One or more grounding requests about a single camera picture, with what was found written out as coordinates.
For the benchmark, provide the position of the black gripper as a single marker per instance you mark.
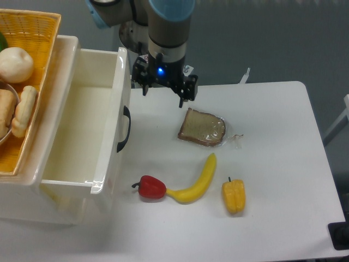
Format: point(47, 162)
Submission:
point(151, 71)

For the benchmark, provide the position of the white top drawer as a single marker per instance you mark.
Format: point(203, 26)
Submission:
point(83, 161)

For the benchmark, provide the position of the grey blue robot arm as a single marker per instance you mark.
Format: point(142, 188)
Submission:
point(158, 33)

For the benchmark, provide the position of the white drawer cabinet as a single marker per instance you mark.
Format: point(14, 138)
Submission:
point(23, 197)

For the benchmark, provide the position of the bread slice in plastic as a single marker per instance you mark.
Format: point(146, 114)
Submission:
point(205, 129)

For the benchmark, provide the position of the red bell pepper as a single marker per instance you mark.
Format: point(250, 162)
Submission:
point(150, 187)

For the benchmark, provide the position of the yellow banana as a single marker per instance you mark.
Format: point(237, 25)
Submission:
point(198, 189)

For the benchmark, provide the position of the yellow bell pepper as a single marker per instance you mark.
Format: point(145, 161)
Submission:
point(233, 194)

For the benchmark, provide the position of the beige braided bread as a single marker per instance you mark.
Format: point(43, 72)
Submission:
point(23, 111)

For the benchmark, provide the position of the yellow woven basket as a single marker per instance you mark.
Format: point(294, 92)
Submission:
point(35, 32)

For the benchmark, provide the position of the white round bun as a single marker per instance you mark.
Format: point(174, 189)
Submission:
point(16, 65)

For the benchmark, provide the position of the tan bread loaf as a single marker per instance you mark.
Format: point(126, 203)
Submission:
point(7, 103)

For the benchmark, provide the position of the green vegetable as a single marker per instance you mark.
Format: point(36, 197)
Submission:
point(3, 42)

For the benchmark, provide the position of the white furniture leg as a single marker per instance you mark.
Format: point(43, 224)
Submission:
point(337, 126)

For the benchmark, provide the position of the black device at edge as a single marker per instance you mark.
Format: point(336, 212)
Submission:
point(339, 235)

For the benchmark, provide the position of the black drawer handle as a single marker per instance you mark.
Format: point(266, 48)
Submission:
point(126, 130)

